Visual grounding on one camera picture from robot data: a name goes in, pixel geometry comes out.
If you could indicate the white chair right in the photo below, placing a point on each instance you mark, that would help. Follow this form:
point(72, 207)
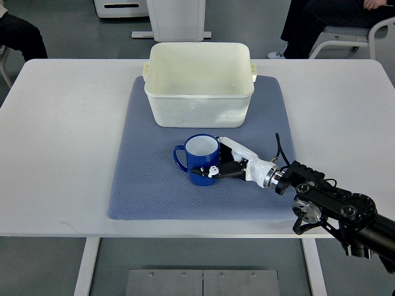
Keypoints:
point(355, 37)

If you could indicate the white appliance with slot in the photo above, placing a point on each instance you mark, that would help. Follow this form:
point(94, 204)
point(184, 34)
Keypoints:
point(107, 9)

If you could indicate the cream plastic box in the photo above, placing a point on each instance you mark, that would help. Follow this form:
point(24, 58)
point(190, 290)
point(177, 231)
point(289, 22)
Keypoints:
point(199, 85)

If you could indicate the blue textured mat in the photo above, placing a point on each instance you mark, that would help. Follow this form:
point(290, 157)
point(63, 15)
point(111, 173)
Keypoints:
point(148, 185)

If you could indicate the seated person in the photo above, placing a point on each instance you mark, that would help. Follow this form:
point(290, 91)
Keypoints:
point(306, 20)
point(20, 35)

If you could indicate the seated person right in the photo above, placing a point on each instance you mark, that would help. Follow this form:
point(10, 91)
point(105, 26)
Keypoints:
point(306, 20)

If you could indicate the metal floor plate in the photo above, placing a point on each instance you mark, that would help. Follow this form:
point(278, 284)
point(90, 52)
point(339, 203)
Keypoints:
point(202, 282)

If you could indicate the blue mug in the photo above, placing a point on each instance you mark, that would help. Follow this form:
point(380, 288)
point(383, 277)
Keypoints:
point(202, 151)

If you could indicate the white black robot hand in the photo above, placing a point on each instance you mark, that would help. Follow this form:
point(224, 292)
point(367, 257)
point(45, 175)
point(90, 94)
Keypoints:
point(239, 161)

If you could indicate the seated person left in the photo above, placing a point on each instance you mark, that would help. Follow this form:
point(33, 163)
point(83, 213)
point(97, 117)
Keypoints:
point(20, 35)

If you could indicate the white machine base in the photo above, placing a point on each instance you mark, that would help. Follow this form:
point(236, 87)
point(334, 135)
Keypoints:
point(176, 21)

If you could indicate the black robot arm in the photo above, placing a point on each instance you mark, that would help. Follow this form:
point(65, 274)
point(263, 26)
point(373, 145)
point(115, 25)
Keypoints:
point(351, 218)

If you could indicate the white table frame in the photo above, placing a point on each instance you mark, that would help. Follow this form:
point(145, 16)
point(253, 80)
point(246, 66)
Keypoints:
point(88, 261)

